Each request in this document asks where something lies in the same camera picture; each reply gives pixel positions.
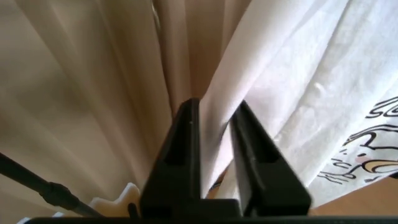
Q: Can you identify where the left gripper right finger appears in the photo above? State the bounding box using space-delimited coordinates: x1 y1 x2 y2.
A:
229 100 312 218

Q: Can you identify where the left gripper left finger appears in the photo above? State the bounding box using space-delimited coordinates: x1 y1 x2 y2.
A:
139 98 202 218

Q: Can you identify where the white printed t-shirt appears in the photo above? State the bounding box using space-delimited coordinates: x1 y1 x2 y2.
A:
198 0 398 208

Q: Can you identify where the black clothes rack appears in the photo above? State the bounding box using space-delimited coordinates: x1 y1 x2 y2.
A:
0 152 139 218

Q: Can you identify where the beige curtain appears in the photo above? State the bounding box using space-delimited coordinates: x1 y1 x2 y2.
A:
0 0 252 215

